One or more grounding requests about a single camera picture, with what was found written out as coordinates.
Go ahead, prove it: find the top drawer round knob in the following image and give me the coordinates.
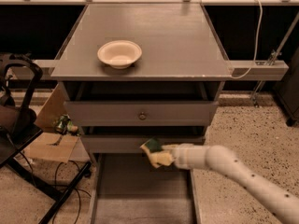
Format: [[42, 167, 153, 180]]
[[138, 112, 147, 120]]

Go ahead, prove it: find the white cable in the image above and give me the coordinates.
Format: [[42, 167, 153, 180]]
[[229, 0, 263, 80]]

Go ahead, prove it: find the brown cardboard sheet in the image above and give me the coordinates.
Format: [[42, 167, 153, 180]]
[[24, 86, 78, 163]]

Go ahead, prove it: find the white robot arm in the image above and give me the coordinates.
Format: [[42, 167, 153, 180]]
[[140, 139, 299, 224]]

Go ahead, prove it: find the black floor cable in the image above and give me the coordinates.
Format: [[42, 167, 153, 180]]
[[50, 160, 93, 224]]

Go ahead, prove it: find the diagonal metal strut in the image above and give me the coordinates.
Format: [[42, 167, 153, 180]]
[[250, 12, 299, 107]]

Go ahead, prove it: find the white paper bowl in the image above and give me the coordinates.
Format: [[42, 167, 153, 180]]
[[97, 40, 142, 69]]

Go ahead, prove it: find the black chair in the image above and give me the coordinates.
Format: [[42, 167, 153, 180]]
[[0, 53, 91, 224]]

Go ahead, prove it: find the green kitchen sponge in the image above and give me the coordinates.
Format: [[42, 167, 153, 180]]
[[145, 138, 163, 152]]

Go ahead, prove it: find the middle grey drawer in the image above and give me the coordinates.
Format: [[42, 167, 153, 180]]
[[81, 126, 206, 153]]

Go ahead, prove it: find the grey drawer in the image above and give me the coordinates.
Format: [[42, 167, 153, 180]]
[[81, 126, 206, 153], [64, 100, 219, 126], [87, 153, 201, 224]]

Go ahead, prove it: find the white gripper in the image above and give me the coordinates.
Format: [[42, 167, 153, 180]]
[[140, 144, 193, 170]]

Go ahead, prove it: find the grey drawer cabinet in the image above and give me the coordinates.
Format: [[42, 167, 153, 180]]
[[50, 2, 232, 161]]

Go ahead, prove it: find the top grey drawer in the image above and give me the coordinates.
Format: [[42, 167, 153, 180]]
[[64, 100, 219, 126]]

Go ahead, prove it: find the metal horizontal rail beam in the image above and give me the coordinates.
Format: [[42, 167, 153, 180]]
[[36, 60, 288, 81]]

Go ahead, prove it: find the bottom grey drawer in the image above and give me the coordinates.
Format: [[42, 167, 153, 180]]
[[87, 153, 201, 224]]

